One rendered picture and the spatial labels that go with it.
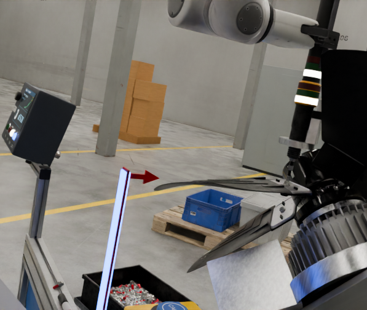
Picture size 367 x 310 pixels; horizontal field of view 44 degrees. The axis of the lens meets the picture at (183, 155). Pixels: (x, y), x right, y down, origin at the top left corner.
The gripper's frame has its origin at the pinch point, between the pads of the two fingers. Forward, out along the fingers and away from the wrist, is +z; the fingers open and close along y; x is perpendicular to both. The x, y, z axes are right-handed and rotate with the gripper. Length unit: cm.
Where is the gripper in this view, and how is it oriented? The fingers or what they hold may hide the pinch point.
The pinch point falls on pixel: (321, 39)
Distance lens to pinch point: 93.8
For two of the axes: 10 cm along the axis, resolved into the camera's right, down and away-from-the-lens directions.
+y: 4.5, 2.3, -8.6
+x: 1.8, -9.7, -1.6
